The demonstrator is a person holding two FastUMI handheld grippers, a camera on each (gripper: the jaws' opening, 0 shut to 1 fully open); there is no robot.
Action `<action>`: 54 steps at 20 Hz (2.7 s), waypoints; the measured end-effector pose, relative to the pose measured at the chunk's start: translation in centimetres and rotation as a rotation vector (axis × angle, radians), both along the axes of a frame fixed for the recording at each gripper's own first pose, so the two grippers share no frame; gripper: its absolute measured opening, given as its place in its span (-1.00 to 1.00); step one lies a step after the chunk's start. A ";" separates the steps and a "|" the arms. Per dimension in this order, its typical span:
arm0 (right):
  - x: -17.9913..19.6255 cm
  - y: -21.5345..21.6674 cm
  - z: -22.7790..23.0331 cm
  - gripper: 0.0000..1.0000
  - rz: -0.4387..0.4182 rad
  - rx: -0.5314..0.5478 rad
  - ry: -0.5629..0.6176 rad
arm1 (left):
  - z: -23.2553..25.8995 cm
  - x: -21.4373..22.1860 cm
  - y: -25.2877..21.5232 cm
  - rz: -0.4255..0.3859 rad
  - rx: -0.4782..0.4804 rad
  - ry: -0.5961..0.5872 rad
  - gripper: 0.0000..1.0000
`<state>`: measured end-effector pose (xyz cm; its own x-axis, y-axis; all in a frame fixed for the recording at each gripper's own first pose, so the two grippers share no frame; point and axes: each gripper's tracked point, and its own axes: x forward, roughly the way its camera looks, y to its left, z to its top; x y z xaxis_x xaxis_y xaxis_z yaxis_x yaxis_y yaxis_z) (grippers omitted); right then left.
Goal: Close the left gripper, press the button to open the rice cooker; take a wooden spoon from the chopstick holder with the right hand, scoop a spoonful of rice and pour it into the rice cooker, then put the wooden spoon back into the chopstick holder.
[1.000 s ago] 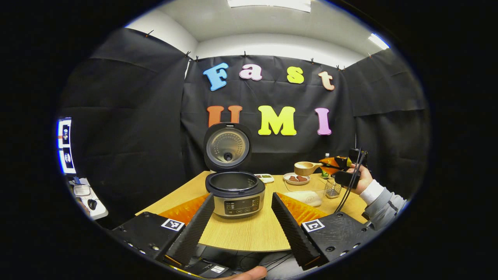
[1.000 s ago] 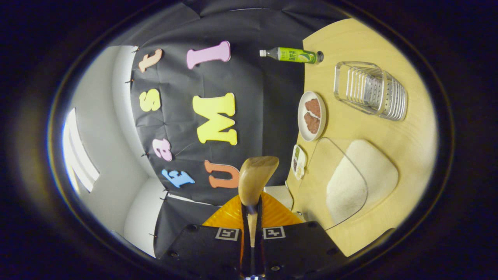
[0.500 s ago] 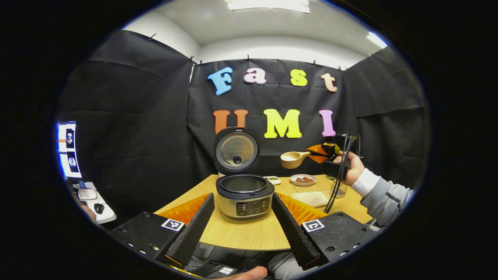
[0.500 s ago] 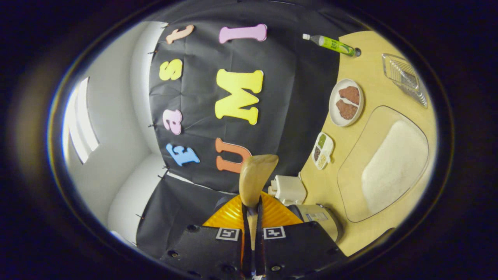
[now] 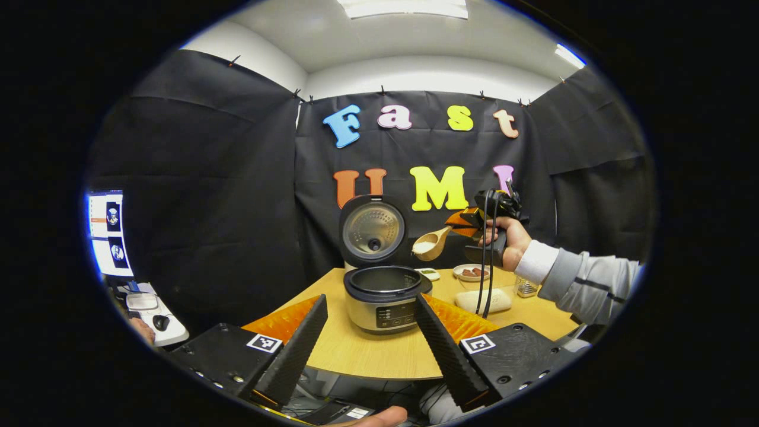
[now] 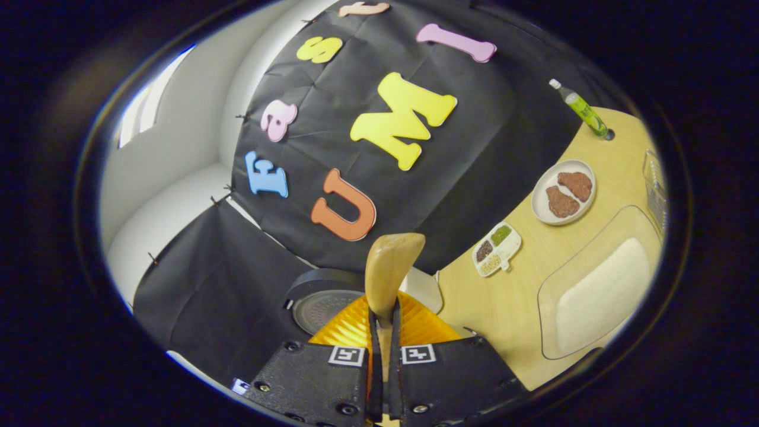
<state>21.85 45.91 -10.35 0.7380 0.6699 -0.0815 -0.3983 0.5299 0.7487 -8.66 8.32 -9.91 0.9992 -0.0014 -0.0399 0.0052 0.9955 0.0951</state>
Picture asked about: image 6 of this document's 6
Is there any white container with wooden sticks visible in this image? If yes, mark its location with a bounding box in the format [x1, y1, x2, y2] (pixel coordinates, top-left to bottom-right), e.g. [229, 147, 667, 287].
[406, 267, 444, 315]

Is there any wooden spoon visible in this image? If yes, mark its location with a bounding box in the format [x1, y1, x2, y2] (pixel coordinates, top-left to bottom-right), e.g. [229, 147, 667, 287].
[364, 232, 426, 383]

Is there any brown meat piece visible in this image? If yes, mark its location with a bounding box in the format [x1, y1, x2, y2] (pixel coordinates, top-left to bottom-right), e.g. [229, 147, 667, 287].
[546, 186, 581, 219]
[557, 171, 594, 202]

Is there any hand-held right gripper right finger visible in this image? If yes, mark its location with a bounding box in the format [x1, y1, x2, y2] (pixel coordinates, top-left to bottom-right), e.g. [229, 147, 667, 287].
[388, 294, 528, 427]

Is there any white divided grain dish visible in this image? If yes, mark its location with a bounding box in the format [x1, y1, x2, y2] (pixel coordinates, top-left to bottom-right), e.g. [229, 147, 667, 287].
[472, 222, 522, 278]

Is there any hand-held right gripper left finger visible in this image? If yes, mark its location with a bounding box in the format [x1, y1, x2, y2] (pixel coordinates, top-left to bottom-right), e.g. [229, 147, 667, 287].
[243, 294, 383, 427]

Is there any dark grey rice cooker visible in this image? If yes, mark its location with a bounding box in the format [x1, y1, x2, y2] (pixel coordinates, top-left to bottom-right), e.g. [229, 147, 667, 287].
[283, 268, 371, 337]

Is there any metal wire chopstick holder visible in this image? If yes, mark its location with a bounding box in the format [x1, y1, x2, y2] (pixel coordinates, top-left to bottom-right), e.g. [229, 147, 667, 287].
[643, 149, 669, 235]

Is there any long ceiling light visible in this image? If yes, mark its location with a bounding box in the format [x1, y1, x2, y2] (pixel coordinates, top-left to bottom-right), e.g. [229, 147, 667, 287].
[117, 44, 196, 149]

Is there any white round plate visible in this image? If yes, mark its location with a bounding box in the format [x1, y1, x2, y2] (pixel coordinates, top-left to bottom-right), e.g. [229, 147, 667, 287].
[531, 159, 597, 226]

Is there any black backdrop cloth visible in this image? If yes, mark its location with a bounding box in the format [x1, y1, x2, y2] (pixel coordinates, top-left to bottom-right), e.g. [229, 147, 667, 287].
[132, 0, 623, 386]

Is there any green tea bottle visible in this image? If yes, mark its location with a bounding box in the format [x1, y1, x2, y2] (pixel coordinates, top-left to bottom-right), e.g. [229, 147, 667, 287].
[548, 78, 616, 141]

